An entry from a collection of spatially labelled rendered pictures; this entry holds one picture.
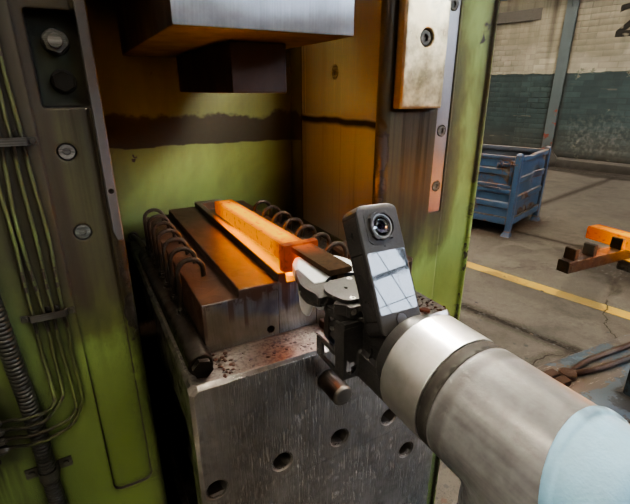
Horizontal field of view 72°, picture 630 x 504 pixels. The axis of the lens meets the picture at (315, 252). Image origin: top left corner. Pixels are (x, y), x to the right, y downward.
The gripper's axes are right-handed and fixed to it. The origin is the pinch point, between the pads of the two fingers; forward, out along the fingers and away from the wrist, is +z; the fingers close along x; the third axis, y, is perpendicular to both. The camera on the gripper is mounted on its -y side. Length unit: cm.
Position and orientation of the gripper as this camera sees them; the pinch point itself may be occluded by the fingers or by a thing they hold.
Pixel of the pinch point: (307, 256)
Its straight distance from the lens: 51.1
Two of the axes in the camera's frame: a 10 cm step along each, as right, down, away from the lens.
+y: -0.1, 9.3, 3.7
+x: 8.8, -1.7, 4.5
